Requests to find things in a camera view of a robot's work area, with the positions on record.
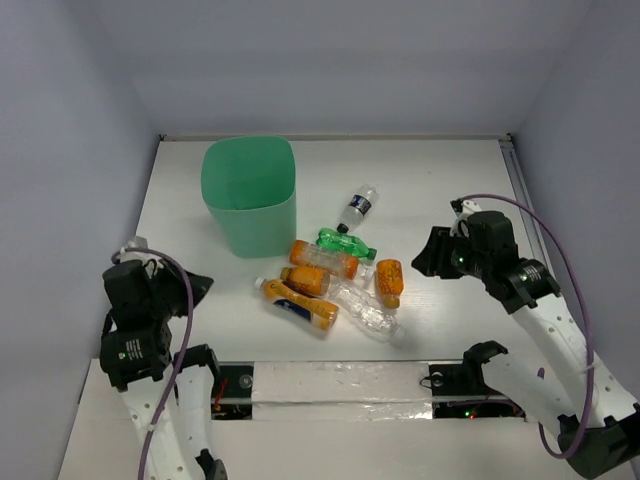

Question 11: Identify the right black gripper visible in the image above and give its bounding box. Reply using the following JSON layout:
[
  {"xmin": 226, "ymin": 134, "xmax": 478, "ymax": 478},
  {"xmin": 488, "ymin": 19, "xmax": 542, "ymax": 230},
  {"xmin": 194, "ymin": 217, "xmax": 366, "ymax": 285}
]
[{"xmin": 409, "ymin": 224, "xmax": 490, "ymax": 279}]

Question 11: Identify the orange patterned bottle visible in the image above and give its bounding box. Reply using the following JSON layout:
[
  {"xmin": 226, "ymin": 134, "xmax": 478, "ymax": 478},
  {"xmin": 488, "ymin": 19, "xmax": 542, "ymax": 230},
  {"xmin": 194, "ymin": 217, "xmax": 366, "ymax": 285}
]
[{"xmin": 376, "ymin": 259, "xmax": 404, "ymax": 309}]

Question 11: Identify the clear crushed plastic bottle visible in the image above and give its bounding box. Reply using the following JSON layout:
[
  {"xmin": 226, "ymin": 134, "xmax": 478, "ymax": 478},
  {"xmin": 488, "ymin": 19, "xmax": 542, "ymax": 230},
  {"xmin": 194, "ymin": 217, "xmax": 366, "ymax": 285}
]
[{"xmin": 327, "ymin": 280, "xmax": 406, "ymax": 346}]

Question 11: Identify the clear bottle blue label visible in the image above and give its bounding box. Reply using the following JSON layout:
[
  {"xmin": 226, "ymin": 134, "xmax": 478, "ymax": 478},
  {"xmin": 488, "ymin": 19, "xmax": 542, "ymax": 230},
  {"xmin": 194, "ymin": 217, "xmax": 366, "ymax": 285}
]
[{"xmin": 337, "ymin": 184, "xmax": 379, "ymax": 233}]

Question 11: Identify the long orange clear bottle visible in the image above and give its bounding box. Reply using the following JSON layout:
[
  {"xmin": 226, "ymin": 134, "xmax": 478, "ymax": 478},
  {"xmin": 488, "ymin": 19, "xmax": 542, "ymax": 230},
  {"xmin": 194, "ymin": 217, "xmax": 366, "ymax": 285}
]
[{"xmin": 289, "ymin": 240, "xmax": 374, "ymax": 281}]

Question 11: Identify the small orange bottle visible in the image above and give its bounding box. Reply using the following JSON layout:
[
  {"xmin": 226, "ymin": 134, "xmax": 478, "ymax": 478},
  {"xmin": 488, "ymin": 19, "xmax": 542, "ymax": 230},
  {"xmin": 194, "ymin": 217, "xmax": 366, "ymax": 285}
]
[{"xmin": 280, "ymin": 266, "xmax": 331, "ymax": 297}]

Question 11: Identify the orange bottle blue label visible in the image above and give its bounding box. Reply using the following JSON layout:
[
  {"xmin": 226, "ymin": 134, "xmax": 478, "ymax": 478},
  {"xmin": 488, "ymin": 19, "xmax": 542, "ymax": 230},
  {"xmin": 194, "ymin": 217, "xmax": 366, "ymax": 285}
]
[{"xmin": 254, "ymin": 277, "xmax": 339, "ymax": 332}]

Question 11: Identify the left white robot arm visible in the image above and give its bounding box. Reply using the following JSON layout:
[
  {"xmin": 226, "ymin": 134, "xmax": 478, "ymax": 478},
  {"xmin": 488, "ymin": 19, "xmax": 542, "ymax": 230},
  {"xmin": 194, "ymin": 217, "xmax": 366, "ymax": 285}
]
[{"xmin": 99, "ymin": 250, "xmax": 228, "ymax": 479}]

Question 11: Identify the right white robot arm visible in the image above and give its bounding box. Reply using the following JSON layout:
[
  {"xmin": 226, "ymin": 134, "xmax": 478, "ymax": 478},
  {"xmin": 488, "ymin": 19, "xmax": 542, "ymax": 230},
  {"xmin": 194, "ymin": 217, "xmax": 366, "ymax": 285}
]
[{"xmin": 411, "ymin": 201, "xmax": 639, "ymax": 479}]

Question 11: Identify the green plastic bin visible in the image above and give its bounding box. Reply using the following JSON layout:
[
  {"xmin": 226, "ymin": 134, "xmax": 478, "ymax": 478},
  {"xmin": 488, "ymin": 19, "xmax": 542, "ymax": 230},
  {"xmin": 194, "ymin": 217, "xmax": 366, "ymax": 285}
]
[{"xmin": 200, "ymin": 136, "xmax": 297, "ymax": 258}]

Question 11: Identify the green plastic bottle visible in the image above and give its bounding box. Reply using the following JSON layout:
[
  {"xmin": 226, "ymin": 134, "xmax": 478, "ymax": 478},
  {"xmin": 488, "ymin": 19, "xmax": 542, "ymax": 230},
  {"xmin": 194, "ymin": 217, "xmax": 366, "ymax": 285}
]
[{"xmin": 316, "ymin": 228, "xmax": 377, "ymax": 260}]

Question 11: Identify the silver taped panel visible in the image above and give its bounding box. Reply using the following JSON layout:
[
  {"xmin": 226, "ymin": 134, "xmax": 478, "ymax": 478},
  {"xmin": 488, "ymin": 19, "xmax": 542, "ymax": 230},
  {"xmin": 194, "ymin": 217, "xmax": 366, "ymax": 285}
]
[{"xmin": 251, "ymin": 361, "xmax": 433, "ymax": 421}]

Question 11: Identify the aluminium rail right edge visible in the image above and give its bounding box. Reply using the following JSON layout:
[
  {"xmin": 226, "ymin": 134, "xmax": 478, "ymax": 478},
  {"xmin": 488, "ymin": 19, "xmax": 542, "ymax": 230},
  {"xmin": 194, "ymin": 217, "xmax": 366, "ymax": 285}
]
[{"xmin": 498, "ymin": 134, "xmax": 553, "ymax": 272}]

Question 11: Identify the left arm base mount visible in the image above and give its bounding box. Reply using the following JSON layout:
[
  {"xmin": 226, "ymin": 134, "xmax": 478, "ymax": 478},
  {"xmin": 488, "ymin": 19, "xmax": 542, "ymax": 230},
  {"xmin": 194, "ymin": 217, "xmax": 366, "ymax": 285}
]
[{"xmin": 211, "ymin": 362, "xmax": 254, "ymax": 421}]

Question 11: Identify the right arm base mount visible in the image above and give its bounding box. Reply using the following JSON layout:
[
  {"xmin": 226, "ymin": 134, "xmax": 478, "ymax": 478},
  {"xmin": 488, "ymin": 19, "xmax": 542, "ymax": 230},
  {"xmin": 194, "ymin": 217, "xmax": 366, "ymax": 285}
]
[{"xmin": 419, "ymin": 340, "xmax": 526, "ymax": 420}]

